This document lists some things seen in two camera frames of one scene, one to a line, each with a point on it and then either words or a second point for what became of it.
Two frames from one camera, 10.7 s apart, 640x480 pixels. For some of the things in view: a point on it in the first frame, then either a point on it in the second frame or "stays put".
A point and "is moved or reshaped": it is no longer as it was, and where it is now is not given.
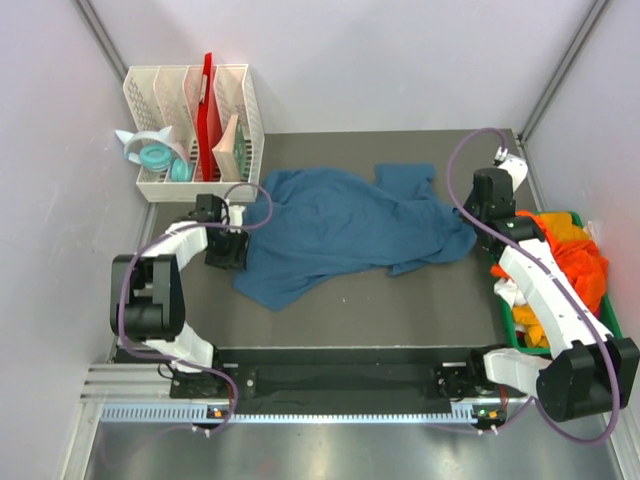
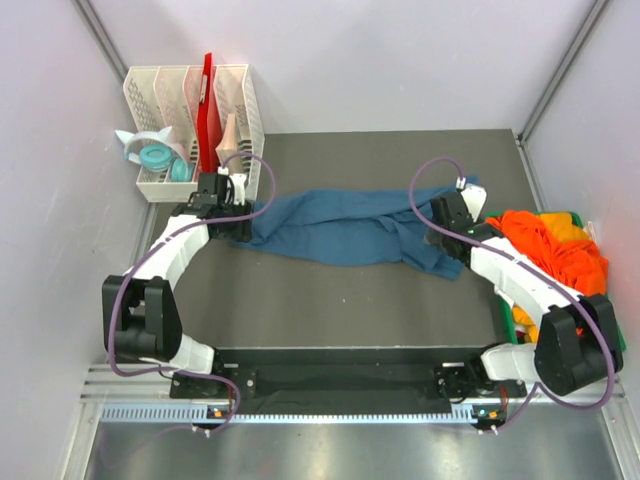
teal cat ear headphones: x=157 y=151 stays put
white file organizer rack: x=161 y=96 stays put
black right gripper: x=467 y=206 to x=433 y=238
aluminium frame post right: x=582 y=35 stays put
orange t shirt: x=584 y=261 stays put
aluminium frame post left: x=99 y=34 stays put
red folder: x=209 y=114 stays put
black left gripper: x=237 y=259 to x=241 y=233
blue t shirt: x=314 y=224 is moved or reshaped
